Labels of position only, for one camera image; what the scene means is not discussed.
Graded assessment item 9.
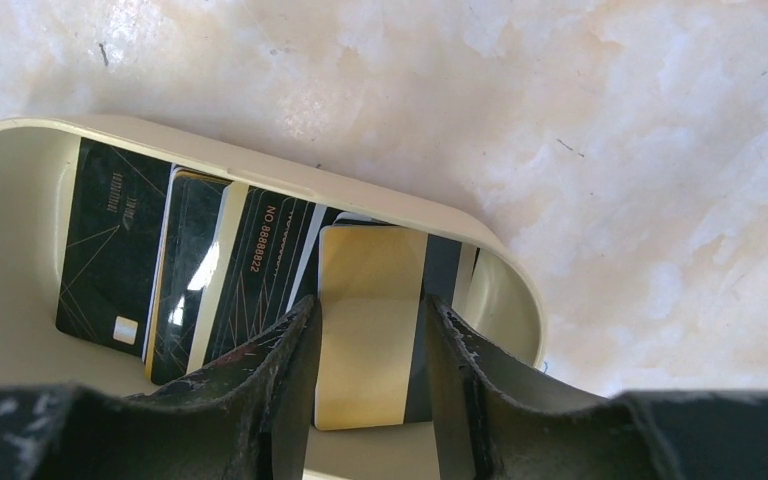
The beige oval tray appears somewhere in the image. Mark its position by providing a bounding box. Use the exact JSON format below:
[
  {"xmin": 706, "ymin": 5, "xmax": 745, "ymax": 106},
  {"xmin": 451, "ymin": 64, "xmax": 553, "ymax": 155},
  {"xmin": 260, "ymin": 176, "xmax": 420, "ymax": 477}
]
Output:
[{"xmin": 0, "ymin": 116, "xmax": 547, "ymax": 480}]

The gold credit card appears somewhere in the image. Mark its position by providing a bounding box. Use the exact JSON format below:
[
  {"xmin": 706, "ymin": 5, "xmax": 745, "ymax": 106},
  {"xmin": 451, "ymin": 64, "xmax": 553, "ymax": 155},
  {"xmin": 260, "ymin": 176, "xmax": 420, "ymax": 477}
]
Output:
[{"xmin": 313, "ymin": 225, "xmax": 479, "ymax": 432}]

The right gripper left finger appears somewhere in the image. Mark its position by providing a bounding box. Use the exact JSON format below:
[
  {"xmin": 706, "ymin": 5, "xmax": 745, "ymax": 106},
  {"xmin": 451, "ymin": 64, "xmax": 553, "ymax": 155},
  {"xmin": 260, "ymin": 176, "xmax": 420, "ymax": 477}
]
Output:
[{"xmin": 0, "ymin": 296, "xmax": 322, "ymax": 479}]

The numbered black credit card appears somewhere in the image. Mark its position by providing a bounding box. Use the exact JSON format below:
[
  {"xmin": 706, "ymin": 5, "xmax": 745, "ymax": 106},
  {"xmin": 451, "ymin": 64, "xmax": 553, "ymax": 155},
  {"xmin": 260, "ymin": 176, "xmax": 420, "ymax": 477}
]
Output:
[{"xmin": 204, "ymin": 188, "xmax": 337, "ymax": 363}]

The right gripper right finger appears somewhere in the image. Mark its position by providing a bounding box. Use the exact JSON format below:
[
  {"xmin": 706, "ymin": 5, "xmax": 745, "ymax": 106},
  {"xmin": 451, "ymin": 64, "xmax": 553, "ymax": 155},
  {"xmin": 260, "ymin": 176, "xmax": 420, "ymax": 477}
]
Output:
[{"xmin": 425, "ymin": 296, "xmax": 768, "ymax": 479}]

